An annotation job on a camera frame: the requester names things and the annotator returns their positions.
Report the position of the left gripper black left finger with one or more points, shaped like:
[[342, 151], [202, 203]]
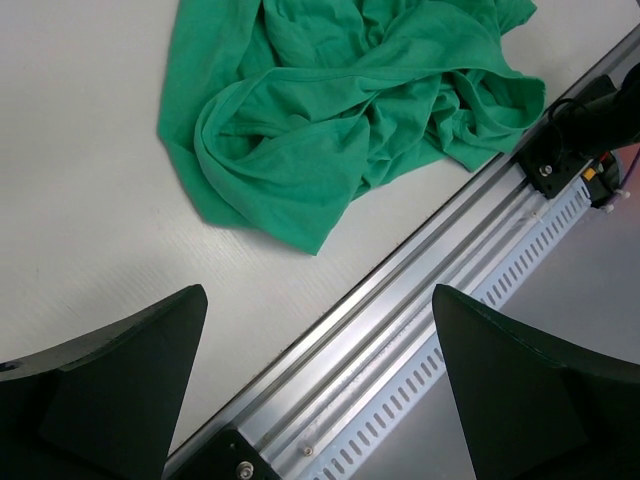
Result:
[[103, 405]]

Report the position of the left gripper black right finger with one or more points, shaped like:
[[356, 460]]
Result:
[[542, 407]]

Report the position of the green tank top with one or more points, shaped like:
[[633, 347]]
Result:
[[277, 115]]

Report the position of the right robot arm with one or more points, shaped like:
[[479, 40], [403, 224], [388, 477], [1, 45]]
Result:
[[589, 128]]

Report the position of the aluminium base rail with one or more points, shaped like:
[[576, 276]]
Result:
[[321, 410]]

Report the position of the white slotted cable duct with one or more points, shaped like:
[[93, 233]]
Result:
[[462, 344]]

